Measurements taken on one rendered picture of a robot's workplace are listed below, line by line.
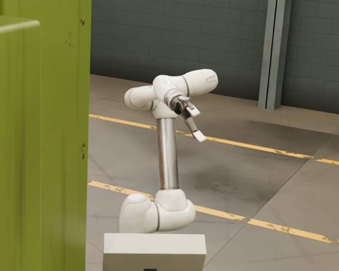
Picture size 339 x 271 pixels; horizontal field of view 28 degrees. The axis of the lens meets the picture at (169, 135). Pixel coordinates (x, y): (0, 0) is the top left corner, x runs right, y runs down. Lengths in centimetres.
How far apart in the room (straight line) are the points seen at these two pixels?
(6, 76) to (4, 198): 25
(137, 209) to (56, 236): 152
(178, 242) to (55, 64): 82
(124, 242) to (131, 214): 116
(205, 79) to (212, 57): 656
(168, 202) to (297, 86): 592
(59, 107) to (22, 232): 41
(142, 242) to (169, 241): 9
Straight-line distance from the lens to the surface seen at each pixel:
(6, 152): 142
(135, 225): 343
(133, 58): 1011
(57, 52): 176
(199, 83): 299
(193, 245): 228
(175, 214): 348
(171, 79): 297
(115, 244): 226
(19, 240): 154
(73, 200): 198
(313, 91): 917
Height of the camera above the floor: 217
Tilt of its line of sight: 17 degrees down
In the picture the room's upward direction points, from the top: 3 degrees clockwise
